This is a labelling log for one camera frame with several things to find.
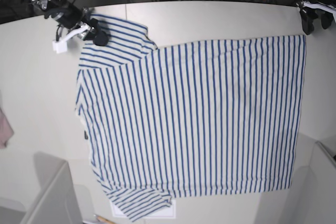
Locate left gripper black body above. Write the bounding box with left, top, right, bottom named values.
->
left=299, top=3, right=333, bottom=35

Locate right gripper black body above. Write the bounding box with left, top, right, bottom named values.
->
left=49, top=5, right=91, bottom=40

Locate blue white striped T-shirt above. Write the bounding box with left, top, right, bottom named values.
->
left=75, top=14, right=306, bottom=221

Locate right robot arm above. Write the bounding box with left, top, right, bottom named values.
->
left=31, top=0, right=108, bottom=54

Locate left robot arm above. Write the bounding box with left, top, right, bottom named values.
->
left=297, top=0, right=335, bottom=35

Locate pink cloth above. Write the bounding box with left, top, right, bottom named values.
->
left=0, top=109, right=14, bottom=149

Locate grey partition panel left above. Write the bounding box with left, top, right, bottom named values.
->
left=1, top=152, right=83, bottom=223

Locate grey partition panel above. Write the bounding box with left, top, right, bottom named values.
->
left=288, top=141, right=335, bottom=223
left=1, top=152, right=83, bottom=223

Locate white table slot plate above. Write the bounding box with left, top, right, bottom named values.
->
left=110, top=199, right=176, bottom=219

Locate grey partition panel right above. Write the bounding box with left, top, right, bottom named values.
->
left=288, top=141, right=335, bottom=223

